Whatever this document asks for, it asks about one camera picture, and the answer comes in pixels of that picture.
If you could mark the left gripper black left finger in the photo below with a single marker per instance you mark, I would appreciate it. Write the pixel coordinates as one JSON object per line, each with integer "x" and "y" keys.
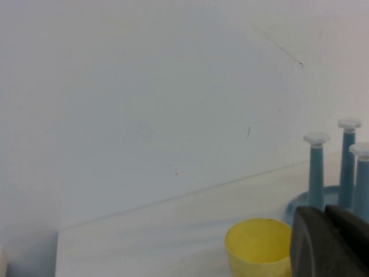
{"x": 314, "y": 248}

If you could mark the yellow plastic cup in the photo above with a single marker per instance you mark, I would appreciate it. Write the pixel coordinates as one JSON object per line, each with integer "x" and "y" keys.
{"x": 256, "y": 245}

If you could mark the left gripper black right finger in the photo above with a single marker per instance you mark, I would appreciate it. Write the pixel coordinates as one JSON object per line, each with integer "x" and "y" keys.
{"x": 351, "y": 231}

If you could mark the blue cup stand white caps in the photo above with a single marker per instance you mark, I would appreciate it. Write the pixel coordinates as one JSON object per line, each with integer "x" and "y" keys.
{"x": 317, "y": 173}

